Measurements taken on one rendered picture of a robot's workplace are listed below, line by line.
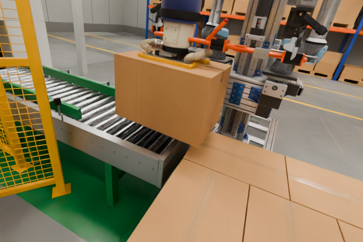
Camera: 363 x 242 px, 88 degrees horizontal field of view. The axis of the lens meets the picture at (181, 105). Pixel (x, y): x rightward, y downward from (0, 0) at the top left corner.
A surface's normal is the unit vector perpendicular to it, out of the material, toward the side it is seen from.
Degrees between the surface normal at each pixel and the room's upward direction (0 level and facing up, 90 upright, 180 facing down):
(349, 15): 90
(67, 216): 0
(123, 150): 90
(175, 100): 90
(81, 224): 0
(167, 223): 0
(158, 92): 90
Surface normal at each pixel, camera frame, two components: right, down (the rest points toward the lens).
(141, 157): -0.40, 0.35
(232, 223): 0.12, -0.90
